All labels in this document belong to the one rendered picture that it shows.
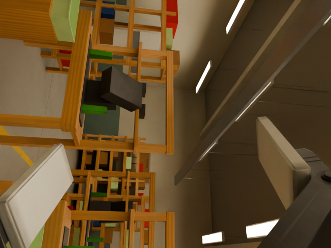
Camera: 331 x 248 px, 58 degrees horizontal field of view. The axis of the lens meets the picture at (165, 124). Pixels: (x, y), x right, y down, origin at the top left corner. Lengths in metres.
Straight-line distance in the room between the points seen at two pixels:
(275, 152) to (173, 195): 10.44
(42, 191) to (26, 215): 0.02
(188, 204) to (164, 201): 0.86
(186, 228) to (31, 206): 10.38
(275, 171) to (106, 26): 5.48
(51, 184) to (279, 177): 0.13
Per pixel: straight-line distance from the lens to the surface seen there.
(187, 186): 10.76
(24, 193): 0.17
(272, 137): 0.17
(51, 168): 0.20
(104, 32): 5.54
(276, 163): 0.16
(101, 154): 10.10
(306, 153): 0.17
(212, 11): 8.91
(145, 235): 7.26
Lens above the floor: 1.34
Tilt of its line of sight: 8 degrees up
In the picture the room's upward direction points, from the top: 94 degrees clockwise
